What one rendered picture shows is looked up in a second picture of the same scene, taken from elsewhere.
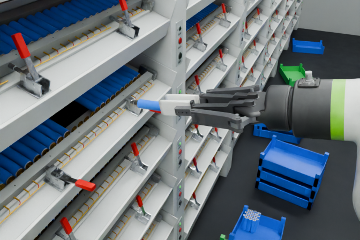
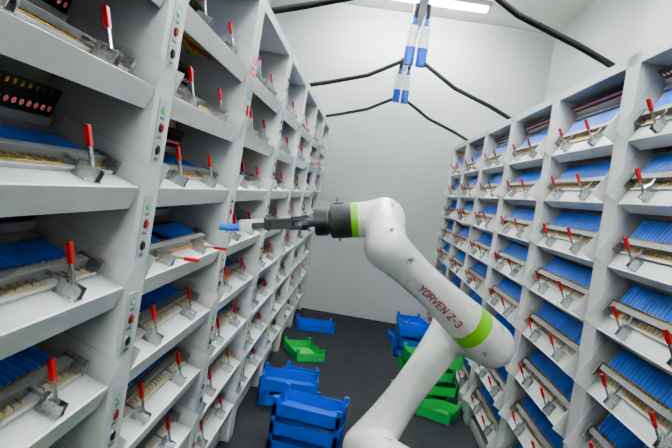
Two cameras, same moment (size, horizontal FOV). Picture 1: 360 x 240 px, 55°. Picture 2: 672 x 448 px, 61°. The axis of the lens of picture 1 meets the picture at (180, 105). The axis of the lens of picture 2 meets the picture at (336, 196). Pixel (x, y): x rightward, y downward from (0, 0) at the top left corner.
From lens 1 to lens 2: 100 cm
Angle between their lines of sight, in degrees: 36
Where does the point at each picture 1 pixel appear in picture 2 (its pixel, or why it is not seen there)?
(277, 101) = (321, 211)
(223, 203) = not seen: outside the picture
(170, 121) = (212, 285)
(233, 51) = (251, 268)
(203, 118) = (275, 224)
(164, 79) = (214, 242)
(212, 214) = not seen: outside the picture
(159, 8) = (221, 180)
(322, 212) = not seen: outside the picture
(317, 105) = (344, 210)
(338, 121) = (354, 218)
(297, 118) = (333, 218)
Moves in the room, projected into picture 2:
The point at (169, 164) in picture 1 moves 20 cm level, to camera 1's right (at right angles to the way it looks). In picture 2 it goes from (202, 338) to (264, 341)
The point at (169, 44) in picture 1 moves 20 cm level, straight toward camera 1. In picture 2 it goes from (224, 210) to (239, 217)
